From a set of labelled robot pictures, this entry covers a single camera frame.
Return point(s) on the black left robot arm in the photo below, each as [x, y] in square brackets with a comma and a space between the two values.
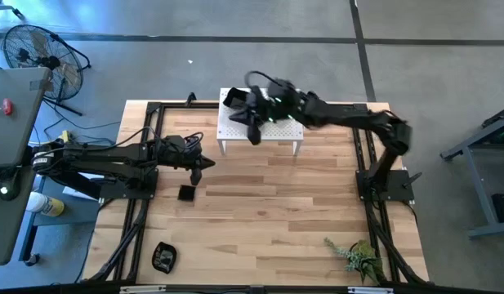
[100, 157]

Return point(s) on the white and yellow bottle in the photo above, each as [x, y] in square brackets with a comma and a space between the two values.
[47, 205]

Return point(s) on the potted artificial green plant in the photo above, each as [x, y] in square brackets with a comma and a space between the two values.
[364, 261]

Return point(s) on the small red object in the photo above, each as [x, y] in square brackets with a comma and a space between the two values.
[7, 106]

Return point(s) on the yellow power strip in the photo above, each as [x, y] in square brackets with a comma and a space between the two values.
[65, 136]

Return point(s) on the white perforated metal shelf riser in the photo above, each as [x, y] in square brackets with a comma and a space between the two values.
[284, 130]

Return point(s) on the black floor fan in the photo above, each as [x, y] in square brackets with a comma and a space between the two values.
[49, 62]

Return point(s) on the black flat square mini plate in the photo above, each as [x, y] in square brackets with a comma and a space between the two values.
[186, 192]

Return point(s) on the black square mini plate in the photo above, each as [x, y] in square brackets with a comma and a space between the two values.
[186, 192]
[234, 98]

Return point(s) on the grey desk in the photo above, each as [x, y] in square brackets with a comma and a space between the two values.
[10, 130]

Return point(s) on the black computer mouse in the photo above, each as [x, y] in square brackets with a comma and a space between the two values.
[8, 183]

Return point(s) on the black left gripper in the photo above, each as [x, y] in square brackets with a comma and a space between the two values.
[178, 151]

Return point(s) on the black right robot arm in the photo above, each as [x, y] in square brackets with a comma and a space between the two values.
[349, 118]

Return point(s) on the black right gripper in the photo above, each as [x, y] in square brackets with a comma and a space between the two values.
[280, 102]

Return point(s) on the blue-grey desk base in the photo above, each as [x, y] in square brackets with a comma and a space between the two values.
[78, 212]

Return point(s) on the black device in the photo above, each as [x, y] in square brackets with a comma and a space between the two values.
[502, 207]

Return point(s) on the grey metal cart frame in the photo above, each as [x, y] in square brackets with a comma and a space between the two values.
[490, 231]

